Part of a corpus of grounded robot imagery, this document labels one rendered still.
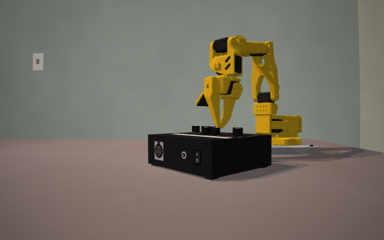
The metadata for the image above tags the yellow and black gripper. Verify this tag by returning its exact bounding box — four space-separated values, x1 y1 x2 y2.
195 75 243 128

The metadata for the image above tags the black lighting desk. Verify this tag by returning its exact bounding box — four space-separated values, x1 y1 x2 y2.
148 125 272 180

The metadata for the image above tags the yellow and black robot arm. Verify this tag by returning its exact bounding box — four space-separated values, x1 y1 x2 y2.
209 35 301 146

